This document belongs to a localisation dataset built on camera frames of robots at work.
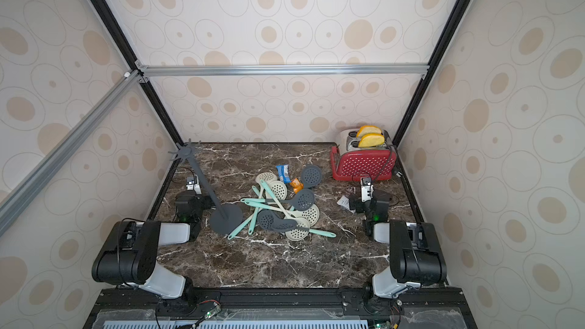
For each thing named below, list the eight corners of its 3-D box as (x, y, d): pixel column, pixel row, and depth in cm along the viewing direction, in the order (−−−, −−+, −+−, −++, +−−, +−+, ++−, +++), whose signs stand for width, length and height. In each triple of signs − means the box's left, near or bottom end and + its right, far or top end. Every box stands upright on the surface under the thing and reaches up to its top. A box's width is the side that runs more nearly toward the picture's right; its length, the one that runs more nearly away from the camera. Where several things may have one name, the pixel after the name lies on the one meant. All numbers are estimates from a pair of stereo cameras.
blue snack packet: (278, 184, 106) (277, 182, 104) (276, 168, 112) (275, 165, 111) (291, 183, 107) (290, 180, 105) (288, 166, 113) (288, 163, 111)
